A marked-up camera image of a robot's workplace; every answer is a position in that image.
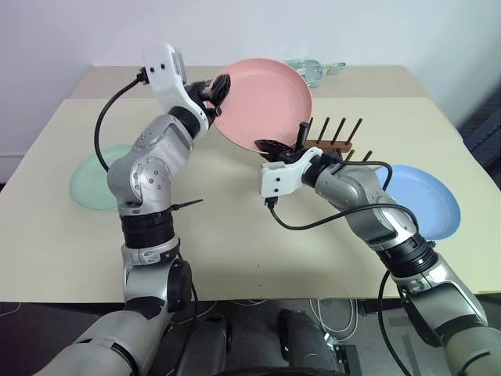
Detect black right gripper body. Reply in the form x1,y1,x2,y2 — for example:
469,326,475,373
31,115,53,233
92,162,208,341
267,143,315,165

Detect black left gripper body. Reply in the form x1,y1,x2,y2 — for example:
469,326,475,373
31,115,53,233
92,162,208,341
184,80,223,118

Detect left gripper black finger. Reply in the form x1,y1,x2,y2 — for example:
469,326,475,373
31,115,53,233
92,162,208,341
209,73,233,107

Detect pink plate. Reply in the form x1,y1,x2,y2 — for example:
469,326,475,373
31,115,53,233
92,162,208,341
213,57,314,154

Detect wooden dish rack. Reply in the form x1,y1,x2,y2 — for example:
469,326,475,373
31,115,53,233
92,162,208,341
305,116,373,164

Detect clear glass bottle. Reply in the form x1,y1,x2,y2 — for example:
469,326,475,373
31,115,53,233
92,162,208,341
283,58,348,89

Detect black zip tie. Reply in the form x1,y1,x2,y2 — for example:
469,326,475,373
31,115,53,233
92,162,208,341
170,198,204,212

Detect blue plate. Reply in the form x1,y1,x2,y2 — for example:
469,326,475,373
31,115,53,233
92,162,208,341
373,164,462,242

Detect green plate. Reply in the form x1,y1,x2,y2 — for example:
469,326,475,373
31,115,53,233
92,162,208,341
69,143,136,213

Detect black slatted object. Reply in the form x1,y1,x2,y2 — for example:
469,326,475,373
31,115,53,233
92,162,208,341
455,82,501,179

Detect dark rounded shape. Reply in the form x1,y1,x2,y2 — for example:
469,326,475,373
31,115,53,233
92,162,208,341
182,313,234,376
276,308,338,372

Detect small black box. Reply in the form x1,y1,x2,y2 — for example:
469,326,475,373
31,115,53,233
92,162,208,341
331,343,362,374

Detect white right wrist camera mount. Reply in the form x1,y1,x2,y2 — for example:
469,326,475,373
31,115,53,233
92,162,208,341
259,147,326,197

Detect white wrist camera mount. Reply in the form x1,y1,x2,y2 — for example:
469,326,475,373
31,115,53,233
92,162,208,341
142,43,209,139
259,147,326,197

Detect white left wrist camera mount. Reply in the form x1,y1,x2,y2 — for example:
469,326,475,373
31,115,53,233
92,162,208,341
142,43,209,139

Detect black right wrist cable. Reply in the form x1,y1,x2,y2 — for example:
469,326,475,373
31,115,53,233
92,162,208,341
264,154,420,233

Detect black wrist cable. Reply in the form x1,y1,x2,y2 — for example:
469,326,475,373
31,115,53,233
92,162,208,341
93,66,152,172
264,154,420,233

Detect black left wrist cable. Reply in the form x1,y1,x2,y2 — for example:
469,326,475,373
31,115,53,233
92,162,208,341
93,66,152,172

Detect white cable bundle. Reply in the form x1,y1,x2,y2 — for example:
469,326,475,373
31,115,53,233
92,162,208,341
308,298,358,342

